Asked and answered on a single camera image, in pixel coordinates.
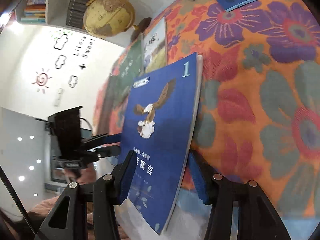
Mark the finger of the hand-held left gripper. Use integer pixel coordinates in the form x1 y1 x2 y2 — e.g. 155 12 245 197
83 133 123 147
87 144 122 160

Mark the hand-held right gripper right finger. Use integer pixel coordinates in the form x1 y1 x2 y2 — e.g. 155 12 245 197
187 152 292 240

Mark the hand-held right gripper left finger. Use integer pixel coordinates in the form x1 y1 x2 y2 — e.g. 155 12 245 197
34 150 137 240

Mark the blue eagle cover book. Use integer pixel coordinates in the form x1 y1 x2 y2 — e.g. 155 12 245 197
116 52 203 236

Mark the teal insect cover book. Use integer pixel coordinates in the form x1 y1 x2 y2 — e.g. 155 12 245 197
107 39 145 111

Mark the stack of black books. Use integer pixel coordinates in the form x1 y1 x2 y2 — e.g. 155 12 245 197
66 0 91 28

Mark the row of colourful books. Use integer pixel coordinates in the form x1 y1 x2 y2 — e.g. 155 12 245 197
19 0 48 22

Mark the person's left hand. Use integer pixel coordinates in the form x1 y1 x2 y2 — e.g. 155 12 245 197
61 166 101 188

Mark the illustrated picture book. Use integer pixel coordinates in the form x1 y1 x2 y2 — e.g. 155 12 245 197
141 17 168 75

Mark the yellow globe on wooden base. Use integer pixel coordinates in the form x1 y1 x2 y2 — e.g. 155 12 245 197
83 0 152 42

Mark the floral orange table mat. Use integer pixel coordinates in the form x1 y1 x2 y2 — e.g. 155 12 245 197
95 0 320 240

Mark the white bookshelf cabinet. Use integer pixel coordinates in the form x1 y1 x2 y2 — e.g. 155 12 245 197
15 0 182 33

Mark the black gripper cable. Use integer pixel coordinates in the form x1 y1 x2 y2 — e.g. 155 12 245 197
79 116 93 132

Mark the white wall switch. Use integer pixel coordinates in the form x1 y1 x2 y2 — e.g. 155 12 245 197
54 88 64 107

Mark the cloud wall sticker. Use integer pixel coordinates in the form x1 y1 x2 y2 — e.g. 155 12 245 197
67 74 79 88
54 34 70 51
54 54 67 70

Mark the sun wall sticker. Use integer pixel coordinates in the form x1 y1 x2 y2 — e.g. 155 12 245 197
31 68 53 94

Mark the lettering wall sticker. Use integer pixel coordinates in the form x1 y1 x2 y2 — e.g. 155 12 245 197
72 35 94 60

